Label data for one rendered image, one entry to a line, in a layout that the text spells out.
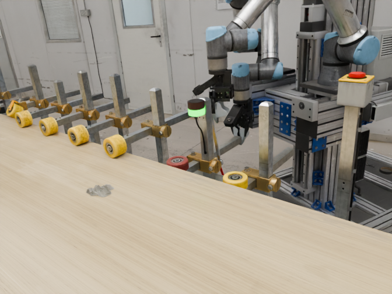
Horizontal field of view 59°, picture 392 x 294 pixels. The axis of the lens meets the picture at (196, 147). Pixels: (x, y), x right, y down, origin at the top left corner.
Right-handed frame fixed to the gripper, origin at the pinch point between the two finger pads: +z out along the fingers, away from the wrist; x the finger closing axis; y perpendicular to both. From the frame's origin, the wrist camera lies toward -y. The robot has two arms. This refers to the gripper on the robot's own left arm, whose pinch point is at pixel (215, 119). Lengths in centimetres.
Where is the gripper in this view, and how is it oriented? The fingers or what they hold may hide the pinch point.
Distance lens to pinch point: 138.5
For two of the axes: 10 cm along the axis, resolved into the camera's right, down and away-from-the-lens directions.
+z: 0.8, 9.2, 3.8
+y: 9.4, 0.6, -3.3
